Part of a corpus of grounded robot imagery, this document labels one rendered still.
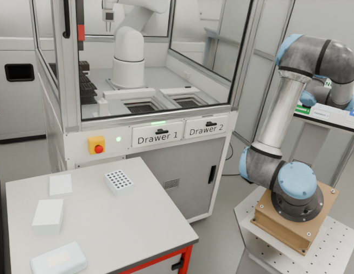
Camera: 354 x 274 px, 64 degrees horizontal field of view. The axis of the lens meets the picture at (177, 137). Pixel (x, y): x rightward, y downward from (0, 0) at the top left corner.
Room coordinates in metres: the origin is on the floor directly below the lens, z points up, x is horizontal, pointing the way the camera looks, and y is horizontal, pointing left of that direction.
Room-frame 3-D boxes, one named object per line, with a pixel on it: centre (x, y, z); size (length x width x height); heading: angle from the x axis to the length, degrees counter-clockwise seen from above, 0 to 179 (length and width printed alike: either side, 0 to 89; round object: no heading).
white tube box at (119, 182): (0.99, 0.23, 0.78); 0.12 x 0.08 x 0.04; 42
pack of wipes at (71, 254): (0.56, 0.31, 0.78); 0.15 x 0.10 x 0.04; 130
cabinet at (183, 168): (1.74, 0.32, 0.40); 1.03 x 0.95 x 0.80; 123
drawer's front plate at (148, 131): (1.31, 0.10, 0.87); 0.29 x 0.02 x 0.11; 123
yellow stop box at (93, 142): (1.12, 0.37, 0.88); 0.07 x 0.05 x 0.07; 123
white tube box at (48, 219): (0.74, 0.43, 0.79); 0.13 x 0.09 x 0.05; 16
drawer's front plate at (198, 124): (1.49, -0.16, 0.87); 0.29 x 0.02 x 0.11; 123
